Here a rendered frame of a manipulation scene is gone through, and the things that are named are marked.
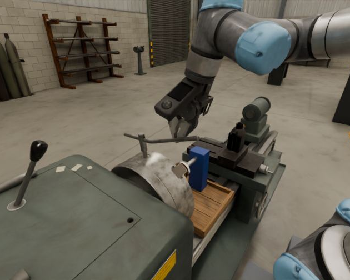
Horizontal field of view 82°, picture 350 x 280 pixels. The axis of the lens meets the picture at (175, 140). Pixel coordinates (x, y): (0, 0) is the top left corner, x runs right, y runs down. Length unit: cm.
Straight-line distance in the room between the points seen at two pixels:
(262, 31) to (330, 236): 31
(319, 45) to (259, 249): 180
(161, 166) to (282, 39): 47
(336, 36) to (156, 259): 48
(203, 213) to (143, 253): 60
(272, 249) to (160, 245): 173
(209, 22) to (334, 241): 40
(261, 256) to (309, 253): 164
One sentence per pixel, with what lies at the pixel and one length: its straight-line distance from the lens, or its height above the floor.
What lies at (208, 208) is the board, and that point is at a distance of 101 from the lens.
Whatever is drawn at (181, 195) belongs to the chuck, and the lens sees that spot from 67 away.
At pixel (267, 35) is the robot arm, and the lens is 36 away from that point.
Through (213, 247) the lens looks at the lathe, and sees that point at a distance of 131.
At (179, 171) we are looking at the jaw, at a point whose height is 120.
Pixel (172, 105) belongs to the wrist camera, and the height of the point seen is 147.
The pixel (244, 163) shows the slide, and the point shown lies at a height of 97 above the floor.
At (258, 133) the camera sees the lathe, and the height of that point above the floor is 93.
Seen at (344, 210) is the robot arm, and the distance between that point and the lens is 50.
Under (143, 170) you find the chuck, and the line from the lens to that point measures 64.
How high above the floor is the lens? 161
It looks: 28 degrees down
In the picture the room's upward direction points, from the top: straight up
